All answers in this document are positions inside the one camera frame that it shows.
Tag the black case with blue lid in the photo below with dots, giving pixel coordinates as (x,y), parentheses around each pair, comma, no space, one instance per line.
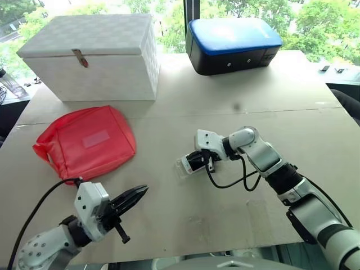
(225,53)

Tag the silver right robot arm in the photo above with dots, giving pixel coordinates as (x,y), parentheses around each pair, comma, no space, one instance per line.
(264,154)

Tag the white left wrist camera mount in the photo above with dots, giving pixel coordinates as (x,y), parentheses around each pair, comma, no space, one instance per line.
(90,202)

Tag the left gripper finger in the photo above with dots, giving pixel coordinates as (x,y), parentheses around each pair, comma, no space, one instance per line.
(132,202)
(132,194)

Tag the small black clip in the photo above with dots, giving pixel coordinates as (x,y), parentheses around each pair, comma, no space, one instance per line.
(325,68)
(339,70)

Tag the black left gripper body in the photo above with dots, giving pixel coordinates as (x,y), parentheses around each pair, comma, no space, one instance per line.
(110,216)

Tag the white lidded storage box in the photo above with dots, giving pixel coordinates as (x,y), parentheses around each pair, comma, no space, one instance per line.
(92,76)

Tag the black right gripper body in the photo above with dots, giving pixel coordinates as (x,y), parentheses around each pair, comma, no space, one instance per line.
(210,159)

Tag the red zippered pouch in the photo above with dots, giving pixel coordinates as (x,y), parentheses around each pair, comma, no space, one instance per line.
(90,143)

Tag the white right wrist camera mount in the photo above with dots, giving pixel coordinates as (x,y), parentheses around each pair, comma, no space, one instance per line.
(206,139)

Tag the white smartphone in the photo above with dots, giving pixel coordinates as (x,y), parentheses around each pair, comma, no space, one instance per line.
(185,164)

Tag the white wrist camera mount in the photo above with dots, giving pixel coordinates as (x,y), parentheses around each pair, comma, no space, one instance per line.
(90,202)
(206,139)

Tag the dark window frame post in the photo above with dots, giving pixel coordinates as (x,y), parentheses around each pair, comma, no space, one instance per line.
(192,11)

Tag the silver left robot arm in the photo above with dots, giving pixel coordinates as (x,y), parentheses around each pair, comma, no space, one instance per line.
(42,247)

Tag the clear water bottle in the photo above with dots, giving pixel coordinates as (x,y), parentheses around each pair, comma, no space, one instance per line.
(11,84)

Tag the clear plastic phone case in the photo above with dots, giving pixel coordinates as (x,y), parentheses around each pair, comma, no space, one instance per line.
(180,172)

